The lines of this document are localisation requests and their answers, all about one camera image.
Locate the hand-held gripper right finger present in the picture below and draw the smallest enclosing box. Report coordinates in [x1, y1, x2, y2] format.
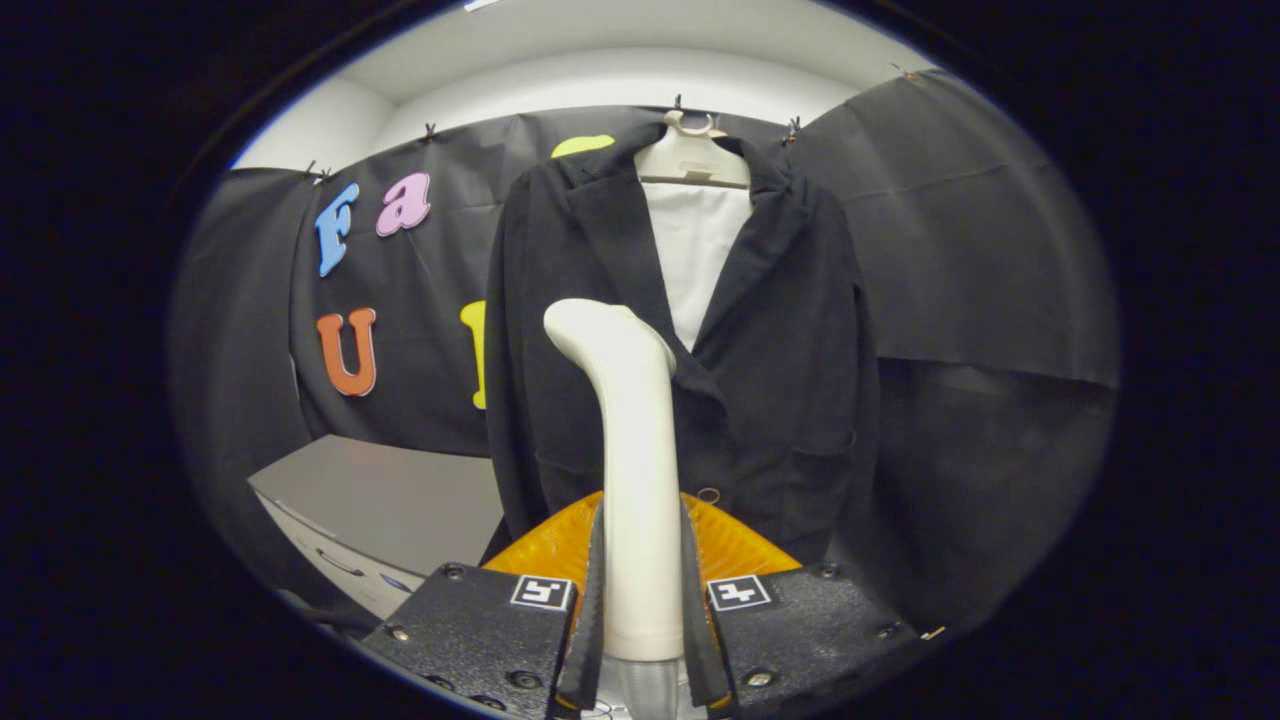
[680, 492, 946, 720]

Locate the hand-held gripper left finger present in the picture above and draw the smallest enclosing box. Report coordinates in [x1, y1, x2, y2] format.
[360, 490, 607, 720]

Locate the white garment steamer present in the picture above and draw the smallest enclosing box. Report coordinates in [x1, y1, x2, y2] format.
[543, 298, 691, 720]

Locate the black blazer jacket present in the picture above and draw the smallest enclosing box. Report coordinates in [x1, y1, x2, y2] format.
[483, 122, 883, 566]

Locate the grey drawer cabinet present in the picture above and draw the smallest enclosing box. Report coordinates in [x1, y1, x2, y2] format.
[248, 433, 506, 621]

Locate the white mannequin torso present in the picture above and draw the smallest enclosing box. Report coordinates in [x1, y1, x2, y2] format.
[633, 108, 753, 353]

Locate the black backdrop cloth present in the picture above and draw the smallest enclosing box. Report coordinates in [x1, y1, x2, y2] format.
[168, 68, 1121, 641]

